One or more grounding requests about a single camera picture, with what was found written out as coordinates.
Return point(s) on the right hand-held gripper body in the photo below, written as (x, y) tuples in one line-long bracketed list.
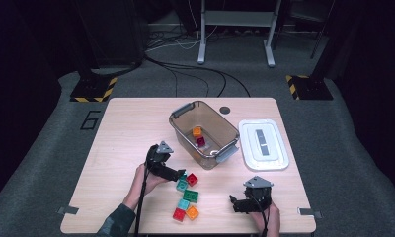
[(258, 197)]

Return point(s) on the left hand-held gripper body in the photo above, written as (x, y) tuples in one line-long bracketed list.
[(157, 161)]

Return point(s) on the cyan toy brick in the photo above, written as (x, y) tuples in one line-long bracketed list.
[(184, 177)]

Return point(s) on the red toy brick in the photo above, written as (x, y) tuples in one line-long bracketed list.
[(192, 179)]

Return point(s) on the pile of colourful toy bricks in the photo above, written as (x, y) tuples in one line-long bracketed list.
[(190, 196)]

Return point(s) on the magenta toy brick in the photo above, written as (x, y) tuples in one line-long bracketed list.
[(201, 141)]

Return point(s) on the white storage box lid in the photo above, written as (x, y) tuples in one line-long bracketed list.
[(274, 154)]

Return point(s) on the brown transparent storage box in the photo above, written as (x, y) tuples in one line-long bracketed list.
[(218, 131)]

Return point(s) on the person's left hand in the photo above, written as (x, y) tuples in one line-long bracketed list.
[(151, 183)]

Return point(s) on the person's right hand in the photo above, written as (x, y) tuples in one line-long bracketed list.
[(274, 219)]

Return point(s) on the grey tape strip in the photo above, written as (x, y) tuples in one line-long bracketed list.
[(68, 210), (305, 211)]

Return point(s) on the dark round table grommet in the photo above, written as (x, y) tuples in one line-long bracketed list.
[(224, 110)]

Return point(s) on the black yellow striped stand base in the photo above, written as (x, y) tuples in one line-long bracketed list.
[(90, 89), (312, 88)]

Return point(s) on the large black cabinet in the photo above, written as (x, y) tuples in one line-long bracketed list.
[(113, 33)]

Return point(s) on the dark curtain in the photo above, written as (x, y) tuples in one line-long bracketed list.
[(373, 82), (17, 82)]

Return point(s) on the black stand leg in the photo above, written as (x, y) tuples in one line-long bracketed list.
[(320, 36)]

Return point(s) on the white metal stand frame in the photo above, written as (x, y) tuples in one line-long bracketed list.
[(238, 18)]

